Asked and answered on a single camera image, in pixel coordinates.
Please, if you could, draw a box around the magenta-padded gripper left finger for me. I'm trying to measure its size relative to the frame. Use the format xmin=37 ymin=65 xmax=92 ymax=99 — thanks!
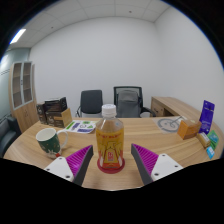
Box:
xmin=44 ymin=144 xmax=95 ymax=187

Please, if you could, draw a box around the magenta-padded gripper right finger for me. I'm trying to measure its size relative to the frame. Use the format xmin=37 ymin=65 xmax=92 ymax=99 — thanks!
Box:
xmin=130 ymin=143 xmax=184 ymax=186

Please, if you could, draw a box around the yellow-labelled tea drink bottle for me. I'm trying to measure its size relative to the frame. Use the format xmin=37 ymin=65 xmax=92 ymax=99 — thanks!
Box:
xmin=95 ymin=103 xmax=125 ymax=171

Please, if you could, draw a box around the green and white patterned mug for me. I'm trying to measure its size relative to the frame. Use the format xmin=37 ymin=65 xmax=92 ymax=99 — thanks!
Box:
xmin=35 ymin=127 xmax=69 ymax=160

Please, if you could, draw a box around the white round-print sheet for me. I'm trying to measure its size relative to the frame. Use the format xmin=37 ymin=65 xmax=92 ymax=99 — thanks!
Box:
xmin=156 ymin=115 xmax=186 ymax=134

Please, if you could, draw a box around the white green purple leaflet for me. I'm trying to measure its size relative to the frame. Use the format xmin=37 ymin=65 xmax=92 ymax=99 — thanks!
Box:
xmin=65 ymin=120 xmax=98 ymax=135

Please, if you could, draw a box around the small yellow box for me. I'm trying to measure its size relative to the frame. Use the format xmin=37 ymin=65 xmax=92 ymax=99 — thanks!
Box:
xmin=196 ymin=131 xmax=212 ymax=149

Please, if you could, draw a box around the small light blue box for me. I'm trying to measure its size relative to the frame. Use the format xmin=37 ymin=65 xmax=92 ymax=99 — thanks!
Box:
xmin=205 ymin=145 xmax=216 ymax=160

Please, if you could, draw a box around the kraft brown printed box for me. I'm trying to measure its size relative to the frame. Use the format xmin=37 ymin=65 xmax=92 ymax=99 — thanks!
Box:
xmin=45 ymin=108 xmax=73 ymax=129

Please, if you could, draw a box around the wooden side desk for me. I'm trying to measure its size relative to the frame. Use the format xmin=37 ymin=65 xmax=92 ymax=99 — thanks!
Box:
xmin=150 ymin=96 xmax=202 ymax=122

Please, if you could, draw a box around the black leather sofa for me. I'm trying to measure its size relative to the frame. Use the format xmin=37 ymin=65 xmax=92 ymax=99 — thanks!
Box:
xmin=0 ymin=114 xmax=23 ymax=158

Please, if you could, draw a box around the tall purple box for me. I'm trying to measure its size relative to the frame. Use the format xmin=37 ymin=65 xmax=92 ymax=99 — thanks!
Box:
xmin=199 ymin=99 xmax=216 ymax=135

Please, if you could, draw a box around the dark padded office chair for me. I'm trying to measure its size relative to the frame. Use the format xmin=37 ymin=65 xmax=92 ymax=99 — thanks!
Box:
xmin=75 ymin=89 xmax=104 ymax=118

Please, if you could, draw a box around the black mesh office chair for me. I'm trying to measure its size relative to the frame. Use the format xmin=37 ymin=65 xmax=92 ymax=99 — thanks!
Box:
xmin=113 ymin=85 xmax=157 ymax=119

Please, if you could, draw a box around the wooden glass-door cabinet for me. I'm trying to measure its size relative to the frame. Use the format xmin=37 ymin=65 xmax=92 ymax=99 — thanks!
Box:
xmin=8 ymin=61 xmax=39 ymax=134

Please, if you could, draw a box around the rectangular ceiling light panel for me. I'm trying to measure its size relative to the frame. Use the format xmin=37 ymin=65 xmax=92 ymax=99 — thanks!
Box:
xmin=9 ymin=28 xmax=27 ymax=45

